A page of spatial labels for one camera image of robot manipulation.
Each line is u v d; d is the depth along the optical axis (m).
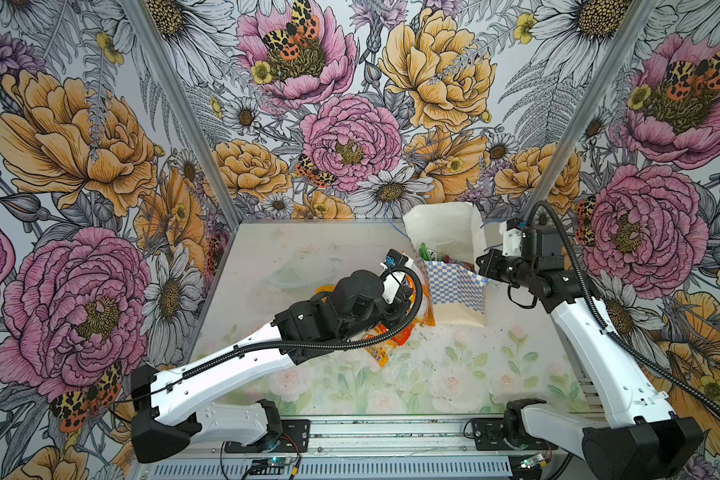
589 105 0.88
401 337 0.89
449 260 0.99
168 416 0.38
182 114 0.88
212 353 0.43
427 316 0.96
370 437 0.76
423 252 0.92
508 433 0.68
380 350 0.87
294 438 0.73
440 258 1.00
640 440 0.37
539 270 0.55
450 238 1.05
